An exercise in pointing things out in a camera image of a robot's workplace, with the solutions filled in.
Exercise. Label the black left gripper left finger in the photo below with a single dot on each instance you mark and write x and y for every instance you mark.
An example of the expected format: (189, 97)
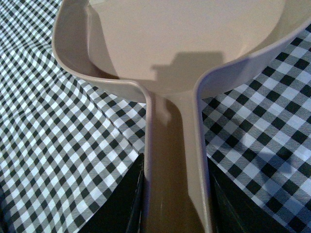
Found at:
(121, 212)

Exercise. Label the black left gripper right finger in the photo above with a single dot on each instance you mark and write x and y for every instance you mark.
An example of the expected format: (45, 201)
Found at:
(234, 211)

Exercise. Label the beige plastic dustpan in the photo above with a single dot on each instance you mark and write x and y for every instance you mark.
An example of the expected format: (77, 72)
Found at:
(170, 54)

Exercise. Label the black white checkered cloth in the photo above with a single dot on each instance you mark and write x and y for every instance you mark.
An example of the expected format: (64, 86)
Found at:
(66, 145)

